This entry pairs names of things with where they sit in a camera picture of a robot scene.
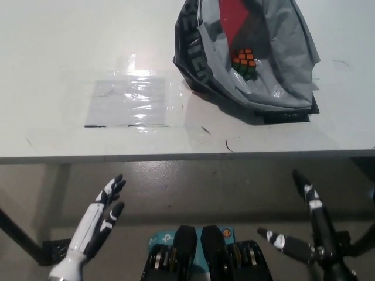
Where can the robot body black teal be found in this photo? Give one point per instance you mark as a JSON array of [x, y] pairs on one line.
[[184, 243]]

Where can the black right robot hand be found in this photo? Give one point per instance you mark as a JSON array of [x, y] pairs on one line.
[[322, 231]]

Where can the clear tape patch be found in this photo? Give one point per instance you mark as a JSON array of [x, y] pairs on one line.
[[117, 99]]

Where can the black tape square marker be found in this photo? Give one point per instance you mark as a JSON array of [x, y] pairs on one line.
[[281, 118]]

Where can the grey plastic bag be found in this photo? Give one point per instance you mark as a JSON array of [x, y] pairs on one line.
[[278, 87]]

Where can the rubik's cube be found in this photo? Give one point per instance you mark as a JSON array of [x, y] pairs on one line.
[[244, 60]]

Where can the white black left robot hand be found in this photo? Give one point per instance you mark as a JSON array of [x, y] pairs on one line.
[[86, 231]]

